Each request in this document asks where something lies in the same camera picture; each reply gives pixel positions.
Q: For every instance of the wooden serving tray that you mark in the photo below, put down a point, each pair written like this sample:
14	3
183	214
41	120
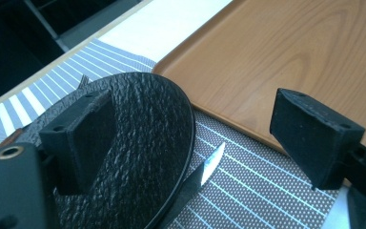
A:
282	47

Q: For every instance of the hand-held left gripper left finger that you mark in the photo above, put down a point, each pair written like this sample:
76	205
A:
76	149

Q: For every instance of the grey white striped placemat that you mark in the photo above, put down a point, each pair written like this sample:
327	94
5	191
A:
251	191

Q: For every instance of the white board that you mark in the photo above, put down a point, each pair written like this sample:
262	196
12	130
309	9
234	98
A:
158	28

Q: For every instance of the black textured round plate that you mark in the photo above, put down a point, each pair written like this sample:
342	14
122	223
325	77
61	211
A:
149	127

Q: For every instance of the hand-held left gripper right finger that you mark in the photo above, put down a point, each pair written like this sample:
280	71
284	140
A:
314	143

